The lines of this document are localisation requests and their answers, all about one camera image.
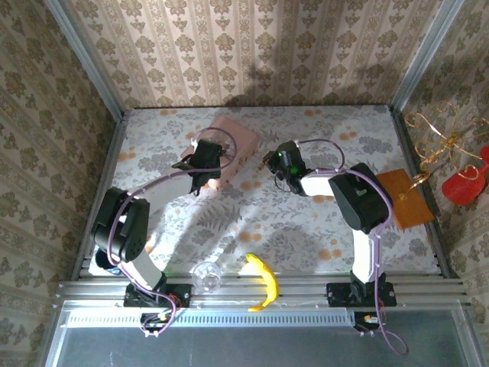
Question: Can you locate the pink box with couple picture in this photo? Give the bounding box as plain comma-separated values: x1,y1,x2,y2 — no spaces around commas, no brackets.
179,116,260,191

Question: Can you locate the floral table cover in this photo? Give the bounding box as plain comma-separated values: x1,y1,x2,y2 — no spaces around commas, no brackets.
88,105,440,276

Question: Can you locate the yellow banana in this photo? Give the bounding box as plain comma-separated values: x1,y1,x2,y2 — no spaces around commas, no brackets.
244,252,281,313

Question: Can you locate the clear glass cup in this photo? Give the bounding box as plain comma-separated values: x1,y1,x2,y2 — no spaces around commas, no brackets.
192,261,222,294

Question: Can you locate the orange wooden board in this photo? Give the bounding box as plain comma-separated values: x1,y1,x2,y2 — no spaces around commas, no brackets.
376,169,436,230

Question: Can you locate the blue cup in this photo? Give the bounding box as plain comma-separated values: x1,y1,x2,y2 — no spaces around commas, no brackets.
94,248,127,276

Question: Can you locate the black connector board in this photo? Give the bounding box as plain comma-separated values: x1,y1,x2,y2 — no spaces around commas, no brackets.
353,311,385,333
141,312,171,333

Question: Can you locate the grey metal panel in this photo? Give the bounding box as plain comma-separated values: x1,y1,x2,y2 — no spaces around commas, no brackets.
44,300,477,367

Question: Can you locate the aluminium side rail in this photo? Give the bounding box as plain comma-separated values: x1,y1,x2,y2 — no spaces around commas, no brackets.
70,112,129,282
389,106,461,280

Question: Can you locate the aluminium front rail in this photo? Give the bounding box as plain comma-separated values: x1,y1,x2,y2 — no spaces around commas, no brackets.
56,280,471,307

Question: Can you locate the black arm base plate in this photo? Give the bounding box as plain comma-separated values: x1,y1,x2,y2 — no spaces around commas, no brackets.
122,282,192,309
325,281,398,308

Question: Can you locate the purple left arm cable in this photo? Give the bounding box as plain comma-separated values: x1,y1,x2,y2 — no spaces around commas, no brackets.
106,128,238,339

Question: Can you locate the aluminium frame post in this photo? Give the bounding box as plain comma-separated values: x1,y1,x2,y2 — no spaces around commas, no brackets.
41,0,126,120
390,0,466,112

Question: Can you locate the slotted white cable duct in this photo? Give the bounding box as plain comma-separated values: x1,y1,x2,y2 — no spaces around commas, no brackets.
60,308,355,329

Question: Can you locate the gold wire stand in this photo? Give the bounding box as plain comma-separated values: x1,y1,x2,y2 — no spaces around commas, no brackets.
397,99,489,202

